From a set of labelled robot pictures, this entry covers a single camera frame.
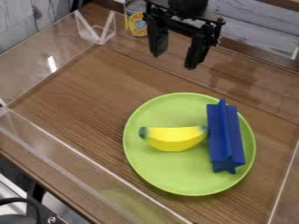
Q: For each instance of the yellow toy banana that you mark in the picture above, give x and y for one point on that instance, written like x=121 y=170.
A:
x=174 y=139

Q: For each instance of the black metal stand base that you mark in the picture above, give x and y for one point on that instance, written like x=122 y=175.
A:
x=49 y=216

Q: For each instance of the clear acrylic tray wall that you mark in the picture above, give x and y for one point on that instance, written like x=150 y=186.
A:
x=91 y=188

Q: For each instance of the yellow labelled tin can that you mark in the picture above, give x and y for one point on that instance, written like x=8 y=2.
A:
x=135 y=23

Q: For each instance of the blue star-shaped block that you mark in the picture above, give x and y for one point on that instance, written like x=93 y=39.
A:
x=225 y=137

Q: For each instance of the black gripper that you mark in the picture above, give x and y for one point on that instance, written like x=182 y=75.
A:
x=189 y=18

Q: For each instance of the clear acrylic corner bracket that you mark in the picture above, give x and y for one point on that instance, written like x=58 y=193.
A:
x=95 y=33

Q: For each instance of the green round plate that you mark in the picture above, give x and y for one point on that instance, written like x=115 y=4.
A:
x=182 y=172

